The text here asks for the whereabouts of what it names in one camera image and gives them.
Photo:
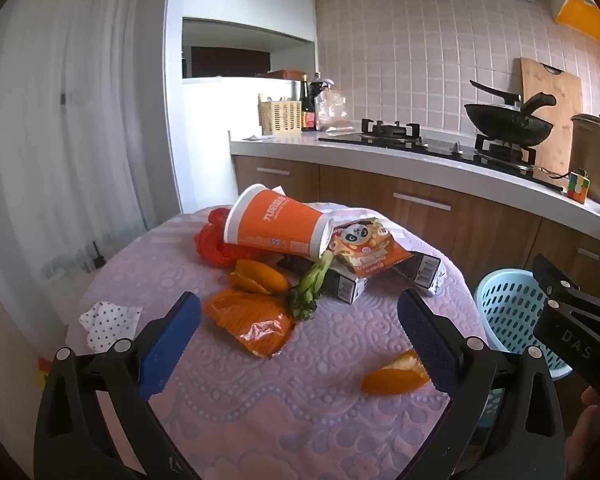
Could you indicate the dark soy sauce bottle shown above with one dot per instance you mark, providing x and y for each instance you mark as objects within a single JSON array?
[{"x": 307, "y": 110}]

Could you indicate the black gas hob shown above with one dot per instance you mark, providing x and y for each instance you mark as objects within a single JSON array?
[{"x": 430, "y": 147}]

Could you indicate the yellow wall cabinet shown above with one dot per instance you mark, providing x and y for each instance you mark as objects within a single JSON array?
[{"x": 585, "y": 20}]

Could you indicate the clear plastic food bag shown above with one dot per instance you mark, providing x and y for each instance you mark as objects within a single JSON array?
[{"x": 335, "y": 112}]

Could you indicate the brown cooking pot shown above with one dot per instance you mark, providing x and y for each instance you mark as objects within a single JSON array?
[{"x": 597, "y": 155}]

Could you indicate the white dotted tissue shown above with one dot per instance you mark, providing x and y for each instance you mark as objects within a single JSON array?
[{"x": 105, "y": 322}]

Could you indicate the light blue plastic basket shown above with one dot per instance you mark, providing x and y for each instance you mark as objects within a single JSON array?
[{"x": 510, "y": 310}]

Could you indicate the black wok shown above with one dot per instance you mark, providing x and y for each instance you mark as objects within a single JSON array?
[{"x": 505, "y": 125}]

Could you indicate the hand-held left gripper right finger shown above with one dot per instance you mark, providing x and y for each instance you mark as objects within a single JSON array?
[{"x": 427, "y": 345}]

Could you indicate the white orange carton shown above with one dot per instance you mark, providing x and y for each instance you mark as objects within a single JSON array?
[{"x": 422, "y": 267}]

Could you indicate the wooden kitchen cabinet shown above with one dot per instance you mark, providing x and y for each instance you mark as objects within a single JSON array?
[{"x": 355, "y": 190}]

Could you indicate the colourful puzzle cube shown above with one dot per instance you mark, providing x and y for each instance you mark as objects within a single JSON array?
[{"x": 579, "y": 186}]

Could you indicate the beige chopstick holder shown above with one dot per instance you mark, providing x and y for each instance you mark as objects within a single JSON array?
[{"x": 280, "y": 117}]

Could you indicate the white kitchen countertop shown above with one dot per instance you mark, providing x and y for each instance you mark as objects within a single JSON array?
[{"x": 290, "y": 149}]

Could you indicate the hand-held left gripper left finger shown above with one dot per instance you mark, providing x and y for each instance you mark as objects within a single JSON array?
[{"x": 172, "y": 345}]

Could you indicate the wooden cutting board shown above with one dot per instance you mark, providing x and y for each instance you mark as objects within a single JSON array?
[{"x": 550, "y": 85}]

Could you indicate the pink lace tablecloth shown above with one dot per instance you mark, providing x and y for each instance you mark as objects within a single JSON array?
[{"x": 280, "y": 410}]

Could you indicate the black carton box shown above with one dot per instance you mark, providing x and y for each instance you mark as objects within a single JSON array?
[{"x": 340, "y": 287}]

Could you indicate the red plastic bag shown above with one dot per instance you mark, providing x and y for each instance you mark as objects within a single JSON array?
[{"x": 210, "y": 245}]

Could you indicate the orange peel piece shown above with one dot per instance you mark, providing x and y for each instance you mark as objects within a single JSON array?
[
  {"x": 390, "y": 380},
  {"x": 260, "y": 277}
]

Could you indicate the orange foil snack wrapper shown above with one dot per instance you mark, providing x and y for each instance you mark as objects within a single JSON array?
[{"x": 250, "y": 320}]

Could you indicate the frosted glass sliding door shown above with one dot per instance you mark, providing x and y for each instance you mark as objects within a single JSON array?
[{"x": 80, "y": 135}]

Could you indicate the green vegetable stalk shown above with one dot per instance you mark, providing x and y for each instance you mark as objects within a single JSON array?
[{"x": 310, "y": 285}]

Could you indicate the wall pass-through window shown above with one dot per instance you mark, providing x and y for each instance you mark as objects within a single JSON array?
[{"x": 240, "y": 55}]

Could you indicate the orange panda snack packet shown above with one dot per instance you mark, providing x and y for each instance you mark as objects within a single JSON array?
[{"x": 365, "y": 250}]

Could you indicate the person's right hand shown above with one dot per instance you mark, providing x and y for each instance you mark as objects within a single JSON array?
[{"x": 597, "y": 435}]

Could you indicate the orange paper cup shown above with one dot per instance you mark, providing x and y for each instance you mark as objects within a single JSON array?
[{"x": 280, "y": 225}]

